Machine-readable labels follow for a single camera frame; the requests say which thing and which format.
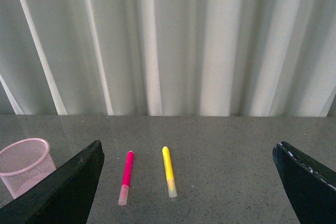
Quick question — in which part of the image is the yellow highlighter pen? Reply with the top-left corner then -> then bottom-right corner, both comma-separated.
162,146 -> 177,198

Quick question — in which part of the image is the pink mesh pen cup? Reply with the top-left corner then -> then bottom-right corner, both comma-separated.
1,138 -> 56,199

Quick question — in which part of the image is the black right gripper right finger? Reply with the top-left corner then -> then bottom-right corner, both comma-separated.
272,142 -> 335,223

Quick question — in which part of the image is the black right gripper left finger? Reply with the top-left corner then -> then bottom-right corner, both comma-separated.
1,140 -> 104,223

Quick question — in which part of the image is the pink highlighter pen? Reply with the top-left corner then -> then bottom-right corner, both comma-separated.
118,151 -> 134,206

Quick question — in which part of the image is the white pleated curtain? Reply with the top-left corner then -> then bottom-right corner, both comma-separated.
1,0 -> 335,117

